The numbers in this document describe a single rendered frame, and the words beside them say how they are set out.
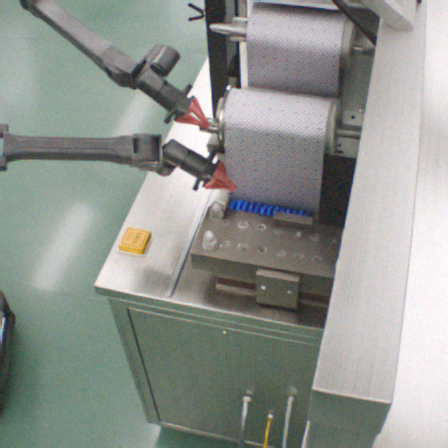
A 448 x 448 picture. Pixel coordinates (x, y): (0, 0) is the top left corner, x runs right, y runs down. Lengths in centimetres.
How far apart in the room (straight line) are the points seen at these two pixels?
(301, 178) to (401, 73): 62
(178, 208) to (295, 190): 39
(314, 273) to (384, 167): 70
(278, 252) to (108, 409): 120
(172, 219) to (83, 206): 143
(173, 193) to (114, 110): 189
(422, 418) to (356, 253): 26
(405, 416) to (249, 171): 88
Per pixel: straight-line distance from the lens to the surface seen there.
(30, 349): 277
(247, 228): 162
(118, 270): 174
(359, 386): 66
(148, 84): 156
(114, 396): 257
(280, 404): 198
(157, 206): 187
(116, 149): 158
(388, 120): 94
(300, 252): 157
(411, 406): 91
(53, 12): 174
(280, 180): 161
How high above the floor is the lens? 223
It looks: 47 degrees down
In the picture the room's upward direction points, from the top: 4 degrees counter-clockwise
